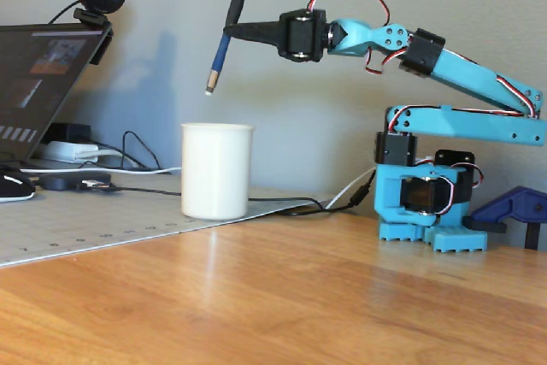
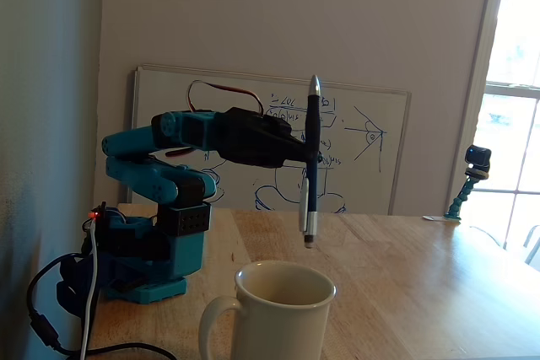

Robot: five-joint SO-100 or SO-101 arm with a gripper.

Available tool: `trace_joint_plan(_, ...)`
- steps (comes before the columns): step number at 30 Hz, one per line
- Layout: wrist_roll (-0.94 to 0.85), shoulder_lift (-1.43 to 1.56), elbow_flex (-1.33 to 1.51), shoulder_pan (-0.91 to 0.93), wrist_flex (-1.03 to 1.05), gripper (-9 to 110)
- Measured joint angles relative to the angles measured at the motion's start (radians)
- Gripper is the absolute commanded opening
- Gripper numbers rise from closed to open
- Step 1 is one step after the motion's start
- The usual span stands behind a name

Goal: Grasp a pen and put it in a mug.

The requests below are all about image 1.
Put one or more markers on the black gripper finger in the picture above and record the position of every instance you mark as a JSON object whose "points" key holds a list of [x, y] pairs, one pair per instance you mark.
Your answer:
{"points": [[267, 39], [265, 28]]}

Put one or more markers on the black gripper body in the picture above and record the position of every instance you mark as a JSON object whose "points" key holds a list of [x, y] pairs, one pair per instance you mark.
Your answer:
{"points": [[299, 37]]}

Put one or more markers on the blue and black pen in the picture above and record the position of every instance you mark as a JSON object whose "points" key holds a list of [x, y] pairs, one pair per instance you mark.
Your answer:
{"points": [[222, 51]]}

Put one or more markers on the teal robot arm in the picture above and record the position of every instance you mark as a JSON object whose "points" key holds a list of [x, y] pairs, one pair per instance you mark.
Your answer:
{"points": [[470, 74]]}

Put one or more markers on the white ceramic mug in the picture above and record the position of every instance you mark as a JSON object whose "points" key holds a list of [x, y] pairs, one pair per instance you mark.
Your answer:
{"points": [[215, 172]]}

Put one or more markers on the black power adapter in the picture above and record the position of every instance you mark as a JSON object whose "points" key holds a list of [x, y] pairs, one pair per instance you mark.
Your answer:
{"points": [[70, 131]]}

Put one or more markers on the white power adapter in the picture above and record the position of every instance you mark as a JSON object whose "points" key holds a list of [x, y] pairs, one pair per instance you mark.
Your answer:
{"points": [[68, 150]]}

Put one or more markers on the dark laptop screen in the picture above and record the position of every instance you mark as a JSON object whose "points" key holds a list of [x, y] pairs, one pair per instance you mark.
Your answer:
{"points": [[34, 83]]}

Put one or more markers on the black usb hub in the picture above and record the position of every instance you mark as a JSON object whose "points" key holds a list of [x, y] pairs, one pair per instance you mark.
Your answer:
{"points": [[64, 180]]}

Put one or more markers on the grey gridded cutting mat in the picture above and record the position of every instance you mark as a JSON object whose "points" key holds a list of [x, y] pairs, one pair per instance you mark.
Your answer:
{"points": [[85, 219]]}

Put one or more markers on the dark blue table clamp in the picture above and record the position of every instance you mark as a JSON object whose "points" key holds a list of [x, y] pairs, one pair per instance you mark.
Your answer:
{"points": [[508, 207]]}

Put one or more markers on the black computer mouse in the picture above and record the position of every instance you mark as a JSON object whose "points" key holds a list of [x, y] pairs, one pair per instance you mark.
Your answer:
{"points": [[13, 185]]}

